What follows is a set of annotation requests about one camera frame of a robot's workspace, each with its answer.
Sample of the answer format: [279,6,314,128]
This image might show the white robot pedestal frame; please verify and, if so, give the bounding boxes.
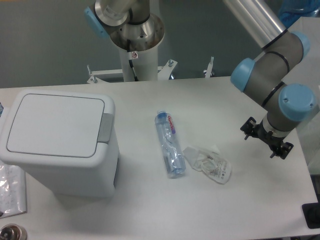
[86,47,216,85]

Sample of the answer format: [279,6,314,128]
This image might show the white push-lid trash can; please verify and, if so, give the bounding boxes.
[0,89,120,198]

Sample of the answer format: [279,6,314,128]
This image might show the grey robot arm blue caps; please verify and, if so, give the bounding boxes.
[84,0,317,159]

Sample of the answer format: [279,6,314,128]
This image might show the blue water jug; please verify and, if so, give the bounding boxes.
[278,0,320,29]

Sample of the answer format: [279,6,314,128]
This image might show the clear bag with papers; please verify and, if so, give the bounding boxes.
[0,161,27,219]

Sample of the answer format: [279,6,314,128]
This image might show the black device at table edge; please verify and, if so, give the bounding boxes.
[302,202,320,229]

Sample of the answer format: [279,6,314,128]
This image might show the crumpled clear plastic wrapper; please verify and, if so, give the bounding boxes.
[182,145,232,185]

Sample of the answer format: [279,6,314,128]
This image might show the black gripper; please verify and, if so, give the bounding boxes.
[240,116,294,160]

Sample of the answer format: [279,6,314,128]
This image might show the crushed clear plastic bottle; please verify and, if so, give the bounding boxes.
[154,110,186,179]

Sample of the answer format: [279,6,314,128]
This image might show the round metal connector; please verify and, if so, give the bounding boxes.
[0,223,28,240]

